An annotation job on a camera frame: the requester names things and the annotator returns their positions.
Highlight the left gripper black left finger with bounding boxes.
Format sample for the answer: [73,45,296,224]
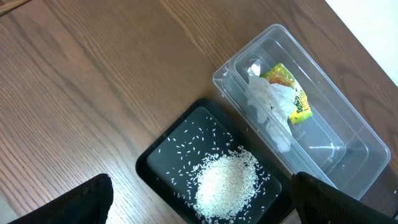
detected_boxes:
[10,173,113,224]

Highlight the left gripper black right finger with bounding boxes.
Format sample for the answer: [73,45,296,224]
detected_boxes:
[290,172,397,224]

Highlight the green snack wrapper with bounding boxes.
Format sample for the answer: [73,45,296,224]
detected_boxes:
[260,63,313,125]

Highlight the white tissue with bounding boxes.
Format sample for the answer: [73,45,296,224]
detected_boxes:
[245,60,295,152]

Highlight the black food waste tray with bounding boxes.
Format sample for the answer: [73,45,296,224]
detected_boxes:
[136,98,294,223]

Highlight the clear plastic bin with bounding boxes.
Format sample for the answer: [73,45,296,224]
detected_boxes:
[213,24,391,199]

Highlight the pile of white rice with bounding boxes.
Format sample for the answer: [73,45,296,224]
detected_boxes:
[192,146,260,223]

